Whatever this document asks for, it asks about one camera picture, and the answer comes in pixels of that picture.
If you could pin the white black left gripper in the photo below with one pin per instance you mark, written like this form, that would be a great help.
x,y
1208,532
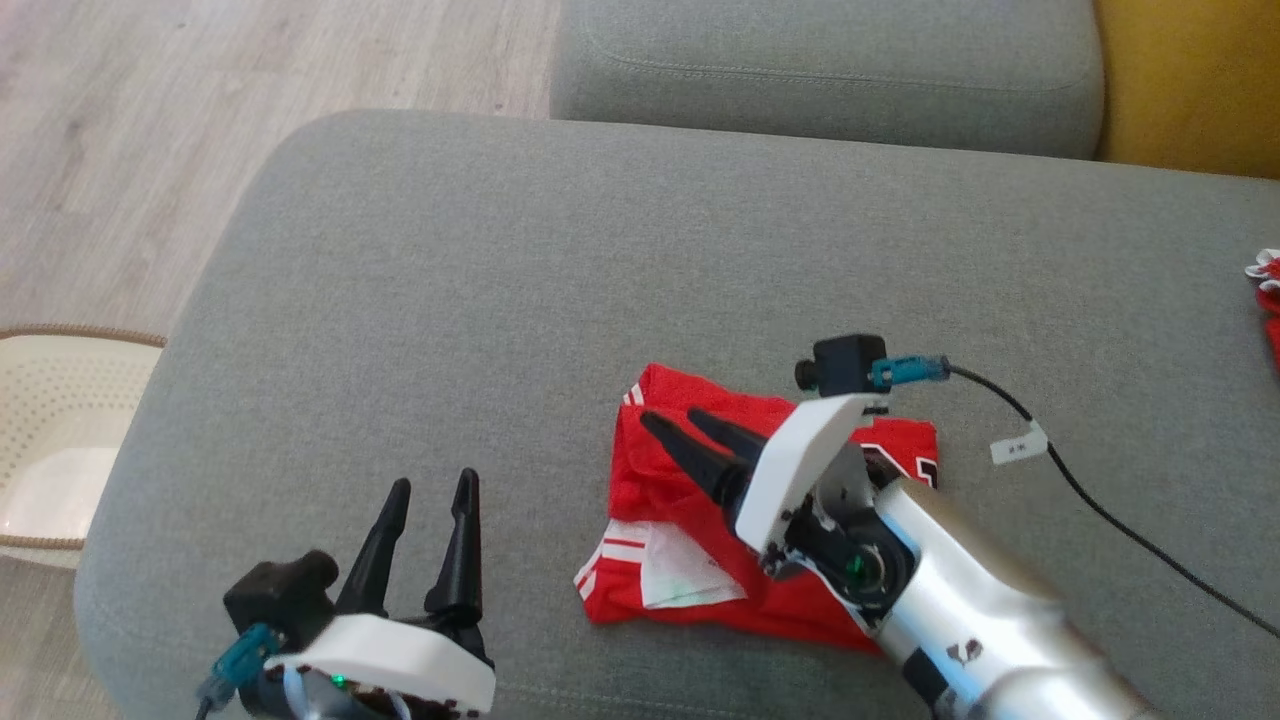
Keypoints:
x,y
400,655

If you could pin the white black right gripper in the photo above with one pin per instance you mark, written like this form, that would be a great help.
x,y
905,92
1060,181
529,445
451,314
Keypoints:
x,y
800,460

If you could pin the red basketball jersey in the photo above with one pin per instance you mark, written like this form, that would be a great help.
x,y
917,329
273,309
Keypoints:
x,y
680,520

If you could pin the red shorts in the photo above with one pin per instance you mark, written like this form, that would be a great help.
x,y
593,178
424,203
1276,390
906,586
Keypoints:
x,y
1274,335

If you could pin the large grey sofa seat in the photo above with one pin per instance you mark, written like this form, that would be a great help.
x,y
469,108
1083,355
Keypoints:
x,y
450,300

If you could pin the small grey sofa seat cushion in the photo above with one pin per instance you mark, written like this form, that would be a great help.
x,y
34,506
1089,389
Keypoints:
x,y
820,80

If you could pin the cream perforated laundry basket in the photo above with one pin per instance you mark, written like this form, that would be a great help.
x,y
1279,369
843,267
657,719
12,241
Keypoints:
x,y
60,420

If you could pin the yellow sofa back cushion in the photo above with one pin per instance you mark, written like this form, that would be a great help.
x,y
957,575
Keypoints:
x,y
1190,80

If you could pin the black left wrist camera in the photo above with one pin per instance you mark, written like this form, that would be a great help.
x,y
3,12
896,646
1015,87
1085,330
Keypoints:
x,y
275,595

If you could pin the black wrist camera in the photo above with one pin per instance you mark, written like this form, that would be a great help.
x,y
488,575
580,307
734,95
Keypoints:
x,y
275,595
845,362

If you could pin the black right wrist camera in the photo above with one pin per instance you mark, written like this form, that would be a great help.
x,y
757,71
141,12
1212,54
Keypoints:
x,y
845,362

